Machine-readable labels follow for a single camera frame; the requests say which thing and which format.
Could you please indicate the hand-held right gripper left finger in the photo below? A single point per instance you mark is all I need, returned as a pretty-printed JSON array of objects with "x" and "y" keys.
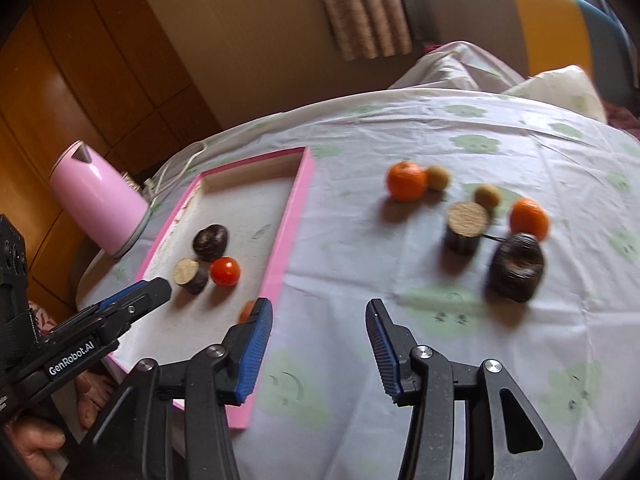
[{"x": 254, "y": 355}]

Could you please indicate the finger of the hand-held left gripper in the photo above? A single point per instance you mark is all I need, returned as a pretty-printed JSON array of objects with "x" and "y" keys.
[
  {"x": 142, "y": 294},
  {"x": 95, "y": 329}
]

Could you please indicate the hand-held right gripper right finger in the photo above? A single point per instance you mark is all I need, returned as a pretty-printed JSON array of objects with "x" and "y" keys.
[{"x": 384, "y": 355}]

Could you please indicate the small orange fruit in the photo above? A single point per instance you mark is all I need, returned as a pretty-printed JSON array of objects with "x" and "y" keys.
[{"x": 245, "y": 311}]

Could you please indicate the small cut dark fruit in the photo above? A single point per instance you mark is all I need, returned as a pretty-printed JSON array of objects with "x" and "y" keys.
[{"x": 189, "y": 275}]

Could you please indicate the pink shallow tray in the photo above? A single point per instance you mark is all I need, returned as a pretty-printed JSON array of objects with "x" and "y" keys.
[{"x": 240, "y": 210}]

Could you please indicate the large cut dark fruit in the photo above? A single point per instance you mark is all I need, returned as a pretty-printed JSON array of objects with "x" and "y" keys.
[{"x": 466, "y": 230}]

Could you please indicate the wrinkled dark purple fruit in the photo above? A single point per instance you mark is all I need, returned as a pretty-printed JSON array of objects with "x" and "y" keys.
[{"x": 517, "y": 267}]

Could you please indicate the orange tangerine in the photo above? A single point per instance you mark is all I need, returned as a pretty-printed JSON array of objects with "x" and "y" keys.
[
  {"x": 529, "y": 217},
  {"x": 406, "y": 181}
]

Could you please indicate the tan longan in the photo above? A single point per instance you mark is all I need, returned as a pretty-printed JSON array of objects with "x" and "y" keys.
[
  {"x": 438, "y": 177},
  {"x": 487, "y": 195}
]

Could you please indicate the person's left hand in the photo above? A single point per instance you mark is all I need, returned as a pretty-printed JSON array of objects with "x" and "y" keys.
[{"x": 32, "y": 442}]

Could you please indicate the floral cloth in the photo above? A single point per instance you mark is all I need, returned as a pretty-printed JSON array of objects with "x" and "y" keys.
[{"x": 44, "y": 317}]

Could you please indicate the whole dark purple fruit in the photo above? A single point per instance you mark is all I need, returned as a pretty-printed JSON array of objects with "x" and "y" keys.
[{"x": 210, "y": 242}]

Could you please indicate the red cherry tomato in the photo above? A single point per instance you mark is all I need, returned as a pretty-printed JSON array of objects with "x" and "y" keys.
[{"x": 225, "y": 271}]

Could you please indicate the white printed tablecloth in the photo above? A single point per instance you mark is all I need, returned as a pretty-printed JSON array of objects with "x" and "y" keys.
[{"x": 475, "y": 340}]

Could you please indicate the pink electric kettle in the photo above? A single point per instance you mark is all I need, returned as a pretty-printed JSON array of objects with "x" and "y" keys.
[{"x": 97, "y": 197}]

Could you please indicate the wooden wardrobe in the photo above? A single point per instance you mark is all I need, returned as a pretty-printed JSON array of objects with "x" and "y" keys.
[{"x": 85, "y": 60}]

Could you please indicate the white blanket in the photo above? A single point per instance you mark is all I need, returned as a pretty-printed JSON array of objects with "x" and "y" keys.
[{"x": 450, "y": 70}]

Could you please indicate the white pillow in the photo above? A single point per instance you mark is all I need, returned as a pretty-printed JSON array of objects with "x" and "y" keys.
[{"x": 560, "y": 90}]

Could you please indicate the striped beige curtain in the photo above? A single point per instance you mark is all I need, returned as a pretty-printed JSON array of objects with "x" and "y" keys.
[{"x": 362, "y": 7}]

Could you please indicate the grey yellow blue headboard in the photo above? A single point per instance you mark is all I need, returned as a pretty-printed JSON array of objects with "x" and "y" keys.
[{"x": 500, "y": 15}]

